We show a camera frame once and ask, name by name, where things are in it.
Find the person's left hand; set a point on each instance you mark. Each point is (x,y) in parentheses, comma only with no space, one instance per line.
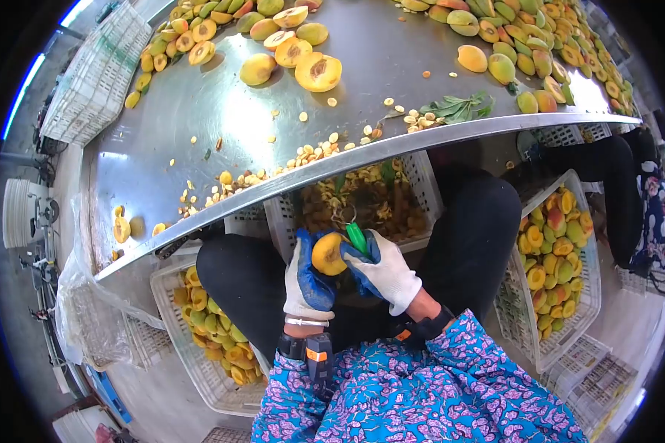
(302,293)

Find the person's right hand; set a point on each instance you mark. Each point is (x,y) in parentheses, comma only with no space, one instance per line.
(390,274)

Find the person's left fingers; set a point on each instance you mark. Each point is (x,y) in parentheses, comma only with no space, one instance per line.
(305,260)

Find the person's right fingers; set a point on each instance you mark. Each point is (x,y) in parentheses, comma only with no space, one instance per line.
(375,243)

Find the person's right thumb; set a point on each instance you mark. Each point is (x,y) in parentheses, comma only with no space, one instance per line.
(354,260)

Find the yellow peach half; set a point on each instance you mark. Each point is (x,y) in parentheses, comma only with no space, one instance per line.
(328,256)

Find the heap of pits and scraps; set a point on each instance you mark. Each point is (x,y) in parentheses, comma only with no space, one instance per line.
(377,202)

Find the white crate with peach pits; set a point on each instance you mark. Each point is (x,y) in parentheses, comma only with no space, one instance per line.
(424,188)

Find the person's legs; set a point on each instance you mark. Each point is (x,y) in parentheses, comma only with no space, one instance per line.
(465,238)

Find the black wrist band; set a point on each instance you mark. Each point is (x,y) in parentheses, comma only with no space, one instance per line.
(316,360)
(432,326)

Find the scattered row of peach pits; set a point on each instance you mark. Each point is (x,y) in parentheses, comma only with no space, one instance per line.
(310,155)

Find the heap of pitted peach halves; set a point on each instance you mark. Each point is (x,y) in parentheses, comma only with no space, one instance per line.
(216,332)

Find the person's body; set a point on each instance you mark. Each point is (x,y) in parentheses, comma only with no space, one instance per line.
(388,398)

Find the white crate with pitted halves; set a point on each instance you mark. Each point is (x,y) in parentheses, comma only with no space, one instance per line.
(183,354)

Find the green leafy twig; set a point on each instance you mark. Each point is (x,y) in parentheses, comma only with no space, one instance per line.
(457,108)

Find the small peach half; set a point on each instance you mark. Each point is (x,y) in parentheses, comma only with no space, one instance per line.
(121,228)

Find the pile of cut peaches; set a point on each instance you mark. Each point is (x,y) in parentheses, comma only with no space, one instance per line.
(288,50)

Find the white crate with whole peaches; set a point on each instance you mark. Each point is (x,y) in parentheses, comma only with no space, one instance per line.
(584,310)

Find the clear plastic bag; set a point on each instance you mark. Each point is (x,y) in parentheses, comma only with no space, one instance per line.
(88,310)

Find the long pile of whole peaches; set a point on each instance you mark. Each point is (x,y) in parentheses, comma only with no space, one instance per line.
(532,50)

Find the empty white crates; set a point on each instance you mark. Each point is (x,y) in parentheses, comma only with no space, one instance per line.
(593,382)

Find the stack of white crates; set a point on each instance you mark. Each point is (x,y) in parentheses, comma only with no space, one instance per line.
(97,77)

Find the white ribbed stack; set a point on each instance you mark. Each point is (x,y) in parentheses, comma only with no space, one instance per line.
(22,213)

